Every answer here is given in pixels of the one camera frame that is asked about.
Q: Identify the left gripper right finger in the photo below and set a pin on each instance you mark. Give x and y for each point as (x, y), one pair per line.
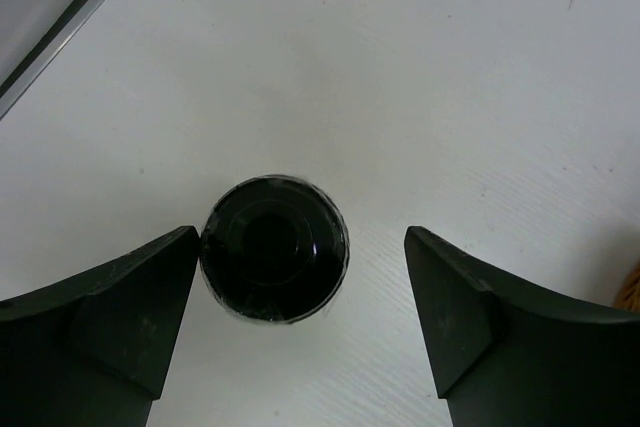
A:
(506, 352)

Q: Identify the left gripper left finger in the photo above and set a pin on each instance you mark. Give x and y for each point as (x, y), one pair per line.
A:
(95, 348)

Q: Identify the black-cap white sauce bottle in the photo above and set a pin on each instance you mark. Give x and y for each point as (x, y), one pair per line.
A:
(275, 249)

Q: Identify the brown wicker divided basket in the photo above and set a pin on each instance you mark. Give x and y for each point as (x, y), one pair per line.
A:
(628, 296)

